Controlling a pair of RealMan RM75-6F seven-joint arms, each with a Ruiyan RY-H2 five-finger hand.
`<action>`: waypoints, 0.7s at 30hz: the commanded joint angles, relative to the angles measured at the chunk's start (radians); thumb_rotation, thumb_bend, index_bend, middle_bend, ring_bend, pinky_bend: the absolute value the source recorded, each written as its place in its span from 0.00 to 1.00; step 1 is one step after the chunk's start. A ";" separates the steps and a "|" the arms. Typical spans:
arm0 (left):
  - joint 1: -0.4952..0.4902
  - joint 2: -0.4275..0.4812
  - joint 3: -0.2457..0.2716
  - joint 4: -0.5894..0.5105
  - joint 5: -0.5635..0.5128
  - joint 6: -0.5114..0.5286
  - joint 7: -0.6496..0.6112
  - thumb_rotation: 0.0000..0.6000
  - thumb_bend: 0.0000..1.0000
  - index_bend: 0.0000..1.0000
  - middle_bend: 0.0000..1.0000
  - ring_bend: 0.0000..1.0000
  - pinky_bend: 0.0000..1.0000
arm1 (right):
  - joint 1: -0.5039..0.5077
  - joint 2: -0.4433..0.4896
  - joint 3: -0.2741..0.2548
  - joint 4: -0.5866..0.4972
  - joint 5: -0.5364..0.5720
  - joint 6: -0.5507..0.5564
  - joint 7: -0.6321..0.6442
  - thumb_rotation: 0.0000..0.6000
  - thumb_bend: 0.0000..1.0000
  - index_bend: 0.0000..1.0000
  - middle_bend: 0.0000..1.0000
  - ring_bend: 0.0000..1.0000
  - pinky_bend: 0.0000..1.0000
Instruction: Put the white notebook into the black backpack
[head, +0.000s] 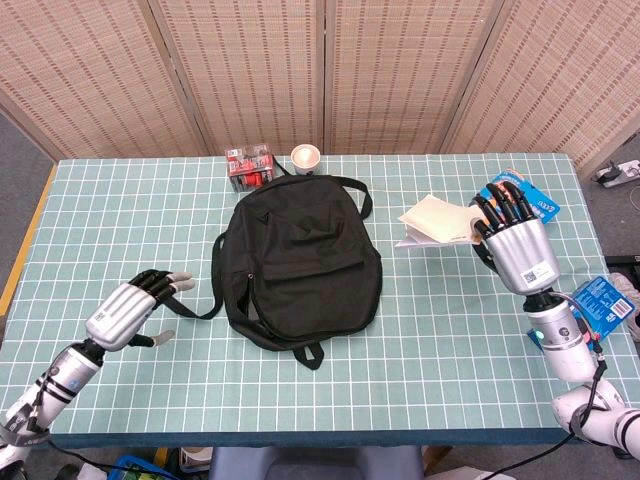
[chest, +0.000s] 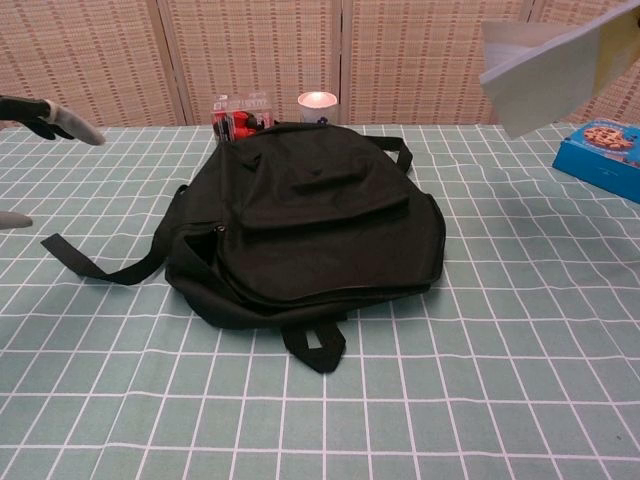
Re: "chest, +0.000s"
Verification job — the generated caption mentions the black fabric backpack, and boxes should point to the black fabric backpack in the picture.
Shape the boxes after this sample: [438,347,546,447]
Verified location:
[41,121,448,375]

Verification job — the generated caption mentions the white paper cup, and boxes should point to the white paper cup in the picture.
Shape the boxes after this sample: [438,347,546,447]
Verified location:
[297,91,337,125]

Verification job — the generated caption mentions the bamboo folding screen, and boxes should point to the bamboo folding screen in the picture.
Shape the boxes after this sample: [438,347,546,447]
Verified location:
[0,0,640,129]

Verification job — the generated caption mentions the yellow cover paperback book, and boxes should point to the yellow cover paperback book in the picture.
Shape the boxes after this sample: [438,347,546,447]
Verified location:
[478,0,640,141]

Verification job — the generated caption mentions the blue cookie box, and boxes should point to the blue cookie box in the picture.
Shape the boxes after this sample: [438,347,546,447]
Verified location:
[552,118,640,202]

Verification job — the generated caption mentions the clear plastic box red items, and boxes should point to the clear plastic box red items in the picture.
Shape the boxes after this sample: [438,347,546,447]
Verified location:
[209,91,275,145]

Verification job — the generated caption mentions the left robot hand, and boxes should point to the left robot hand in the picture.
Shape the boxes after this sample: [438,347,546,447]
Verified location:
[0,94,107,232]

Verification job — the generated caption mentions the green checkered tablecloth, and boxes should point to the green checkered tablecloth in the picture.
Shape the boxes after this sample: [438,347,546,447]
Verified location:
[0,123,640,480]

